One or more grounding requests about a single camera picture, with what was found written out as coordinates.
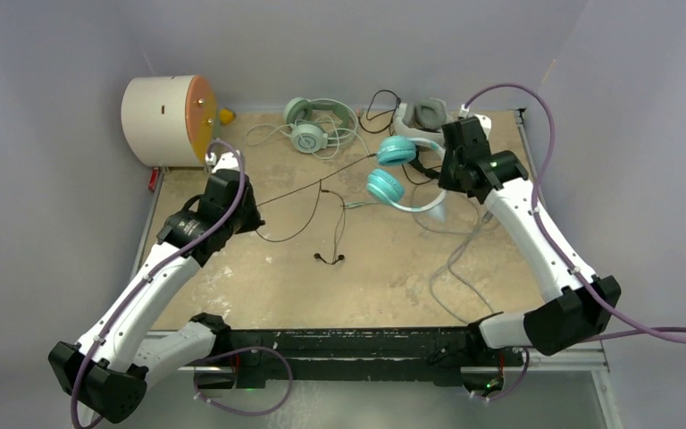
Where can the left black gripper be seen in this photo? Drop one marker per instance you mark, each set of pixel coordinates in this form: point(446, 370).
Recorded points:
point(253, 221)

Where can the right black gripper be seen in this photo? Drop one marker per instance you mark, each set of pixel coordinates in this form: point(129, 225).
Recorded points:
point(449, 183)

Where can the teal cat-ear headphones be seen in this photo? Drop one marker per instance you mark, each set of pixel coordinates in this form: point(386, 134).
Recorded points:
point(383, 183)

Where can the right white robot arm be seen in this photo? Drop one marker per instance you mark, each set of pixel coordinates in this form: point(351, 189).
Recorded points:
point(573, 294)

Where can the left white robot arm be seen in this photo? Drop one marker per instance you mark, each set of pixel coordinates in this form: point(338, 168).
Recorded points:
point(108, 369)

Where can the black headphones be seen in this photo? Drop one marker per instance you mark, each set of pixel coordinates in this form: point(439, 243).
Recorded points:
point(429, 166)

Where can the white grey headphones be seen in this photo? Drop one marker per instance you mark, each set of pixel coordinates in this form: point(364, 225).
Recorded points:
point(422, 119)

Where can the mint green headphones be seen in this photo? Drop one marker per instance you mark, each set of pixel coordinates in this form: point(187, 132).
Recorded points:
point(320, 127)

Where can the red clamp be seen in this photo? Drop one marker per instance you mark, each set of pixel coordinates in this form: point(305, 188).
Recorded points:
point(153, 180)

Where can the white cylinder drum orange lid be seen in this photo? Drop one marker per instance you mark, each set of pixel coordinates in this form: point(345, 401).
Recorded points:
point(169, 121)

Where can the yellow small object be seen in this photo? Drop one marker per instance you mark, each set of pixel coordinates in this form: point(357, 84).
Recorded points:
point(226, 116)

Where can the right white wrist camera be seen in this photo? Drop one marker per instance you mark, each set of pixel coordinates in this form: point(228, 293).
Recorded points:
point(484, 120)

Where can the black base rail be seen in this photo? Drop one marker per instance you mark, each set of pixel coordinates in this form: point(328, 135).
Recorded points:
point(448, 356)

